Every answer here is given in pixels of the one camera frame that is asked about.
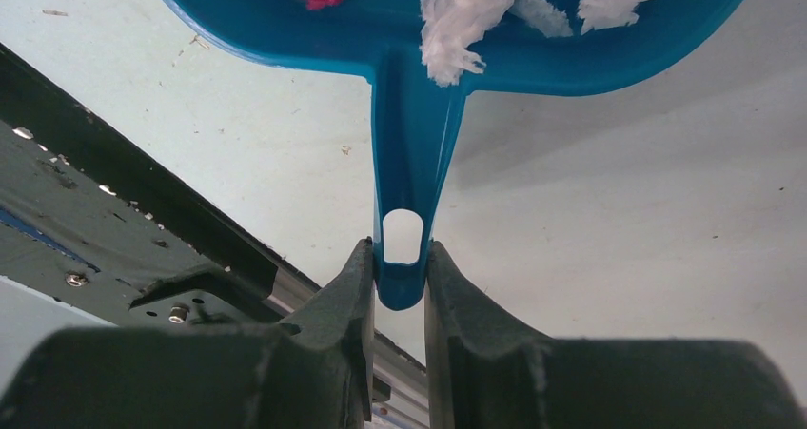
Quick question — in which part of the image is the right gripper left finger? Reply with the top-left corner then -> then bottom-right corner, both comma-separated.
1,239 -> 374,428

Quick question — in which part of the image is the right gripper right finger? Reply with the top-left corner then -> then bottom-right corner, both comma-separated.
424,243 -> 806,428

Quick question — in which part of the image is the blue plastic dustpan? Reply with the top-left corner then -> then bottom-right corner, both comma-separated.
163,0 -> 742,310

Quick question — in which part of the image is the white paper scrap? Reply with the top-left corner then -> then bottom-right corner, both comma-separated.
420,0 -> 649,87

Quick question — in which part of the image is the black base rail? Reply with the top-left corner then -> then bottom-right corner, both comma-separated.
1,49 -> 428,428

